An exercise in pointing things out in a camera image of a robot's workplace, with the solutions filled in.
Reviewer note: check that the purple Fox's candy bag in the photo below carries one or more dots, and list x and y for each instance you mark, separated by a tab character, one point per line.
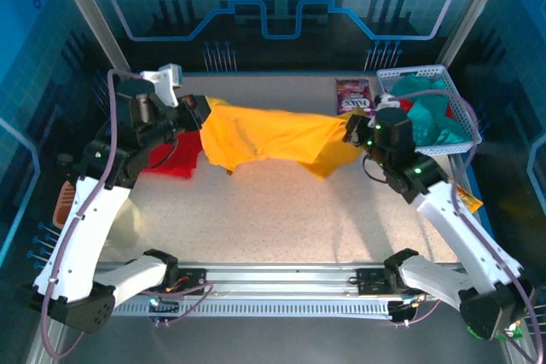
354	97

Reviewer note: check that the aluminium frame post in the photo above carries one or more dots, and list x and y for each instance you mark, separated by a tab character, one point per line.
473	10
94	23

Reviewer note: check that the white plastic mesh basket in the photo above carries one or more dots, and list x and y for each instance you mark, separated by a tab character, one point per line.
426	70

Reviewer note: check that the aluminium front rail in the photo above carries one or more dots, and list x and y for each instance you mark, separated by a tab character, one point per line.
277	272

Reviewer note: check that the teal t-shirt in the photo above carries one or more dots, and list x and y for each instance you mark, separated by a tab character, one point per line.
431	121

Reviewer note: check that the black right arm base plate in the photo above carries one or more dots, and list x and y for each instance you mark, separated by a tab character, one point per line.
375	281

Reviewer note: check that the pink and cream knife block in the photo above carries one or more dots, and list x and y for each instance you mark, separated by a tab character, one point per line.
63	206

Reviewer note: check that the yellow t-shirt with print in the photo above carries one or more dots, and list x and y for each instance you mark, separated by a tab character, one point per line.
273	134

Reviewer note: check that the crumpled red t-shirt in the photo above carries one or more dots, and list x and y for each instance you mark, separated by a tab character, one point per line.
404	105

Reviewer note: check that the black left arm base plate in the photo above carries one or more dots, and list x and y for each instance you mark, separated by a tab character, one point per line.
192	279

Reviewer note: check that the small black controller box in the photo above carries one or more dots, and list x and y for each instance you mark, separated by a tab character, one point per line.
403	313
164	306

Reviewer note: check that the folded red t-shirt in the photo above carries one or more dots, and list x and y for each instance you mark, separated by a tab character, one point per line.
179	159

